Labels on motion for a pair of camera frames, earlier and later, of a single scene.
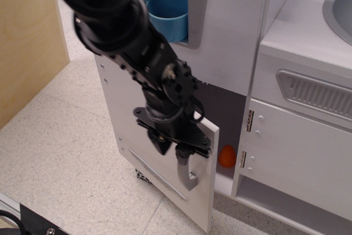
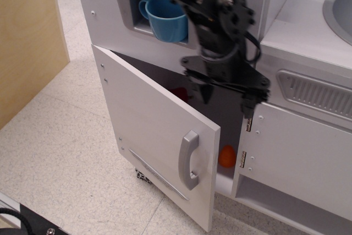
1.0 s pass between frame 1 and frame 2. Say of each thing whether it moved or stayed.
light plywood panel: stayed
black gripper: moved
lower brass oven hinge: stayed
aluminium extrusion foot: stayed
